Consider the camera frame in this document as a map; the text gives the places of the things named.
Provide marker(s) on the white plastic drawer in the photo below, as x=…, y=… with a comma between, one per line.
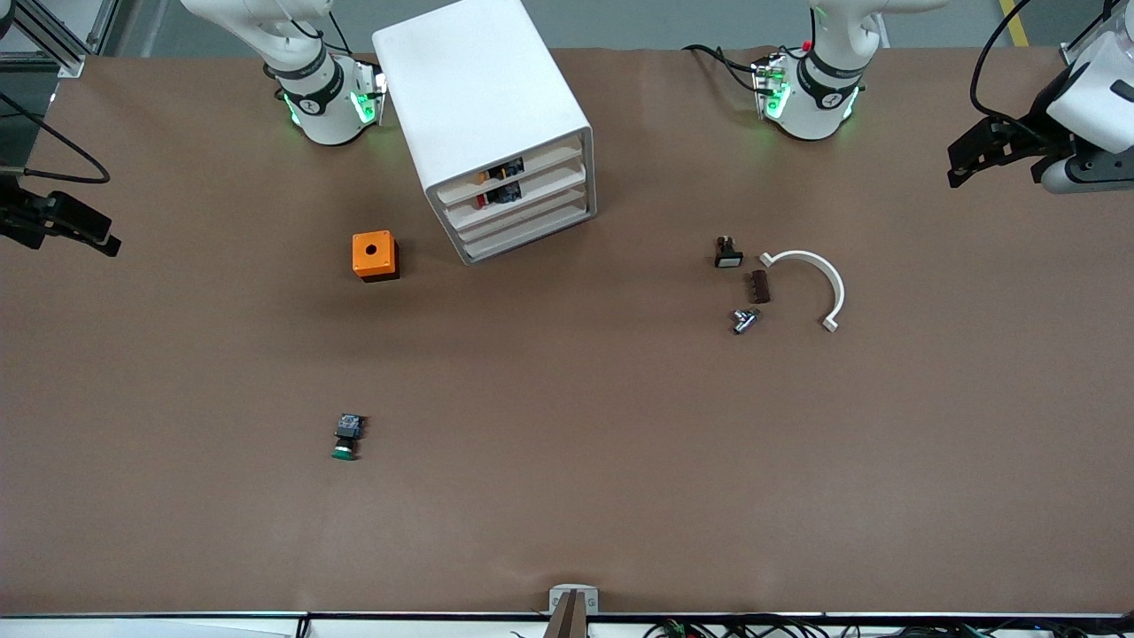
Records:
x=549, y=182
x=549, y=227
x=549, y=205
x=549, y=160

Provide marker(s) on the white curved plastic bracket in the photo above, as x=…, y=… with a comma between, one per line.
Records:
x=828, y=276

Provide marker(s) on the brown table cover mat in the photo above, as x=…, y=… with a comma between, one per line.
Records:
x=567, y=443

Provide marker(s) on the green push button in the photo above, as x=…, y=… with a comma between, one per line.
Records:
x=347, y=439

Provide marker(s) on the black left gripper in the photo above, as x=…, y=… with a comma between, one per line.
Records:
x=1026, y=138

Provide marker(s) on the silver metal switch part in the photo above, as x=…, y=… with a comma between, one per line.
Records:
x=744, y=321

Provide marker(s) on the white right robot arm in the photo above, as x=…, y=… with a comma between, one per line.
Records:
x=319, y=106

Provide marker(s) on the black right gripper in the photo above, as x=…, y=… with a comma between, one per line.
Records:
x=19, y=218

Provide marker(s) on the brown terminal block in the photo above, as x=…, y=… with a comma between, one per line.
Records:
x=760, y=287

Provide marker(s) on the red blue electrical component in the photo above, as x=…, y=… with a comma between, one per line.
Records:
x=500, y=195

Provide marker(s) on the orange button enclosure box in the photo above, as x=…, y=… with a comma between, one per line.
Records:
x=372, y=252

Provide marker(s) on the aluminium frame profile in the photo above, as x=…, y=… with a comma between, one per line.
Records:
x=1069, y=56
x=104, y=27
x=66, y=64

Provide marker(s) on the white drawer cabinet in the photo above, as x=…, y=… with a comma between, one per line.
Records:
x=478, y=89

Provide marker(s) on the white table edge frame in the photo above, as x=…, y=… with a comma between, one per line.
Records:
x=133, y=629

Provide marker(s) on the black white square push button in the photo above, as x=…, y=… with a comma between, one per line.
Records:
x=728, y=257

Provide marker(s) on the grey metal mounting bracket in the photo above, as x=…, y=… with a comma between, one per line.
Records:
x=555, y=601

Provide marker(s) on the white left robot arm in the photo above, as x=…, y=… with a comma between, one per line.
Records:
x=824, y=89

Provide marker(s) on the dark camera mount pole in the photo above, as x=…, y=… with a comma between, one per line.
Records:
x=567, y=620

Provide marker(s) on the black orange electrical component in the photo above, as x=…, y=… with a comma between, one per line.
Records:
x=509, y=167

